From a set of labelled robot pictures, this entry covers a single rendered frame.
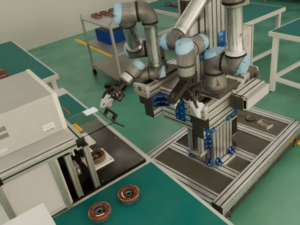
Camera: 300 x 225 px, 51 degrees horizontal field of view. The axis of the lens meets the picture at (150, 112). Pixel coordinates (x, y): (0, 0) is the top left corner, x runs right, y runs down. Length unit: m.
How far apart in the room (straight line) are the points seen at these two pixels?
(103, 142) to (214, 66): 0.85
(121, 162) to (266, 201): 1.27
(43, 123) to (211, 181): 1.40
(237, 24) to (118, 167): 1.01
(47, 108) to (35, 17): 5.63
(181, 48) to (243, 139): 1.71
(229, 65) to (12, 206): 1.30
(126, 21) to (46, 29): 5.46
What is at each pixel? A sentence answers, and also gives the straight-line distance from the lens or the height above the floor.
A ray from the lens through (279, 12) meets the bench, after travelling 4.60.
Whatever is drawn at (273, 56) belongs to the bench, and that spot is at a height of 0.46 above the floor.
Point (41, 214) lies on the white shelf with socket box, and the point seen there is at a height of 1.20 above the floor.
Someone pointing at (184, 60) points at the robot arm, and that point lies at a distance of 1.32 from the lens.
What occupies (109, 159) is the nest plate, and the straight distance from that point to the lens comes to 1.89.
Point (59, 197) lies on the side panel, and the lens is 1.67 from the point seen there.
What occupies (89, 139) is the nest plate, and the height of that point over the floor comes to 0.78.
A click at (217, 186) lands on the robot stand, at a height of 0.21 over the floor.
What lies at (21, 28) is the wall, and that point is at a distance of 7.07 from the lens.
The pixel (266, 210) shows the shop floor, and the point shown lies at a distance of 2.60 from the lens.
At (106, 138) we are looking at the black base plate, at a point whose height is 0.77.
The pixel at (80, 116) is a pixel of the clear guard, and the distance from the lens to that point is 1.80.
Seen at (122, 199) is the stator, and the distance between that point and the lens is 1.63.
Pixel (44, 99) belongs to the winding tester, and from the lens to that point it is 1.54.
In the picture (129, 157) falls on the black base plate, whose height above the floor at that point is 0.77.
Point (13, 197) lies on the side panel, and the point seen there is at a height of 0.97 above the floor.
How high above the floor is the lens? 1.94
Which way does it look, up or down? 31 degrees down
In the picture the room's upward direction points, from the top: 9 degrees counter-clockwise
